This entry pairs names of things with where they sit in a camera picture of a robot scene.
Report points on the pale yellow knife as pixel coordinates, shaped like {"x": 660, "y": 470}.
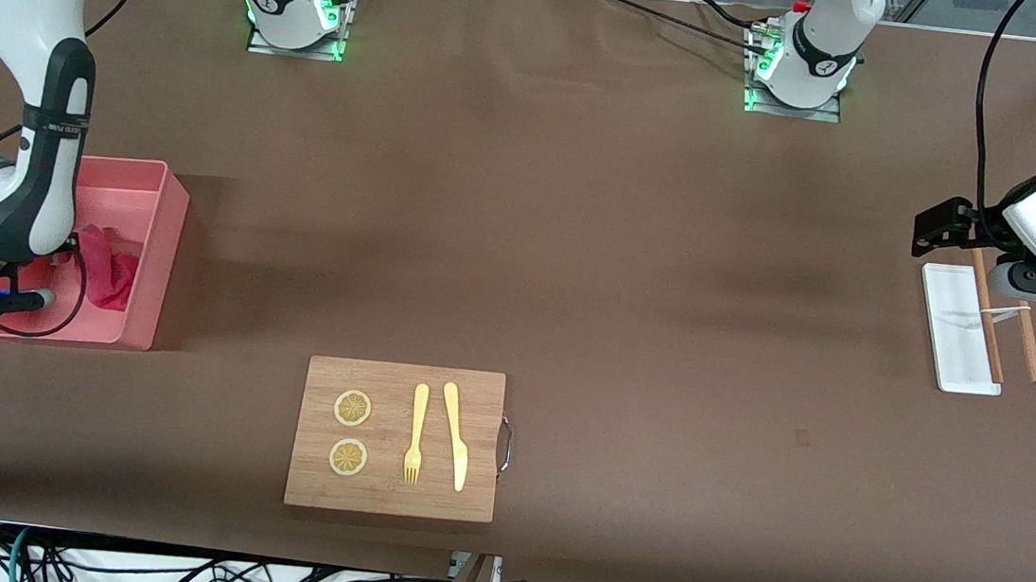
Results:
{"x": 452, "y": 408}

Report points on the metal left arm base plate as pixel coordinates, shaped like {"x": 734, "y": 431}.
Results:
{"x": 792, "y": 112}

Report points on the pale yellow fork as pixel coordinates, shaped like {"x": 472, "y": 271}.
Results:
{"x": 419, "y": 415}

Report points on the lemon slice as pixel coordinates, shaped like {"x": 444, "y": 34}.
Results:
{"x": 353, "y": 408}
{"x": 348, "y": 458}

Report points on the pink microfibre cloth grey edge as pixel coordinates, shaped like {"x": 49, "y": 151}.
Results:
{"x": 111, "y": 276}

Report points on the pink plastic bin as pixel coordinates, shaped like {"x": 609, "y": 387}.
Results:
{"x": 156, "y": 199}

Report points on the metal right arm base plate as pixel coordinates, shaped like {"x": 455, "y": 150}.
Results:
{"x": 294, "y": 52}

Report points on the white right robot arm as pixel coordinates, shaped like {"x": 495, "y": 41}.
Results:
{"x": 22, "y": 15}

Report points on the white rack with wooden rods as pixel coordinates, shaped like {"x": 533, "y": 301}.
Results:
{"x": 957, "y": 324}

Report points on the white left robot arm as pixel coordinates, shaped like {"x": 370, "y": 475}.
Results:
{"x": 817, "y": 44}

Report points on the small clear tape piece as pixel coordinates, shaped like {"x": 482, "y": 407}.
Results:
{"x": 801, "y": 438}

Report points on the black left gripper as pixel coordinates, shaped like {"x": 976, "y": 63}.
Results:
{"x": 973, "y": 226}

